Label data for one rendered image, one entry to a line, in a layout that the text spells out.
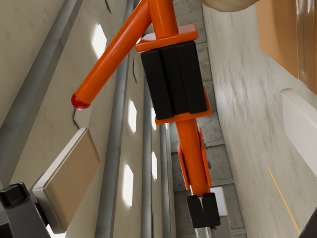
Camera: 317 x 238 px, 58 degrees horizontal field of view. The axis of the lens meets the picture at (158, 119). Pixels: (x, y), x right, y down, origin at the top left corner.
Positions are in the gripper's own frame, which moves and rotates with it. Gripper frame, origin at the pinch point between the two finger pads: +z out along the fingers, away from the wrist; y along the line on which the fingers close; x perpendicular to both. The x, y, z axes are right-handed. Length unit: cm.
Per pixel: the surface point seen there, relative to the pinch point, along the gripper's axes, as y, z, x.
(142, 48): -2.9, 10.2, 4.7
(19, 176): -293, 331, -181
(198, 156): 0.0, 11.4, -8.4
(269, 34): 12.9, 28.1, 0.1
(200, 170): -0.1, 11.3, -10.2
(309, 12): 13.0, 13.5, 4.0
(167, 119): -2.2, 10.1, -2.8
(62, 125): -295, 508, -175
